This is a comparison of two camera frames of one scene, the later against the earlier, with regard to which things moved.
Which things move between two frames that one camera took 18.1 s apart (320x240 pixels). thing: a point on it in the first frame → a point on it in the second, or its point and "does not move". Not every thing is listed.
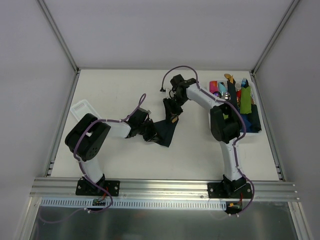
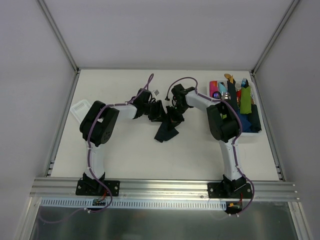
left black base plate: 87,188 does not move
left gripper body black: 150,132 → 155,110
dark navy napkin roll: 231,94 does not move
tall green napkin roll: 245,107 does not move
